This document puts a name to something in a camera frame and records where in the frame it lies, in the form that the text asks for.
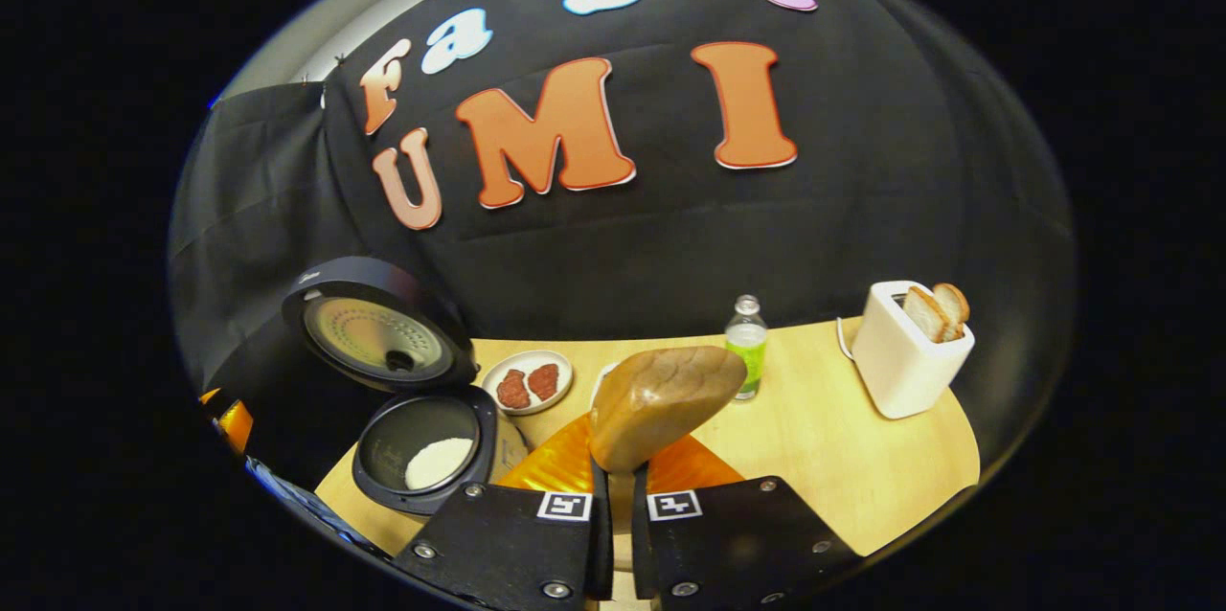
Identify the dark grey rice cooker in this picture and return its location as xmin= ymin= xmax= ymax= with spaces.
xmin=281 ymin=257 xmax=528 ymax=518

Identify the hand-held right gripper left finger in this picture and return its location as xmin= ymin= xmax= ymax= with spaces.
xmin=393 ymin=415 xmax=614 ymax=607

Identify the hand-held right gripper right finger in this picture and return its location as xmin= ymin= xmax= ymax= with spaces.
xmin=632 ymin=434 xmax=863 ymax=607

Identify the white rice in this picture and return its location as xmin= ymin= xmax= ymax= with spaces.
xmin=404 ymin=437 xmax=475 ymax=491

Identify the black backdrop cloth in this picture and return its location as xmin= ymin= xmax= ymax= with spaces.
xmin=170 ymin=0 xmax=1074 ymax=478

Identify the wooden spoon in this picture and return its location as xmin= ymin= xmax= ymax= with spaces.
xmin=589 ymin=346 xmax=748 ymax=559

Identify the toast slice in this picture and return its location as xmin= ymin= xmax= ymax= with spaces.
xmin=933 ymin=283 xmax=970 ymax=339
xmin=902 ymin=285 xmax=951 ymax=344

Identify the white toaster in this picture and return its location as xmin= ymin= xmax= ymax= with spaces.
xmin=851 ymin=281 xmax=976 ymax=420

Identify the white round plate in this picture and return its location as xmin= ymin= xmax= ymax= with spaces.
xmin=481 ymin=350 xmax=574 ymax=416

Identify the green label plastic bottle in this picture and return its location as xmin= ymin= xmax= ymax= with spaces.
xmin=724 ymin=295 xmax=769 ymax=401

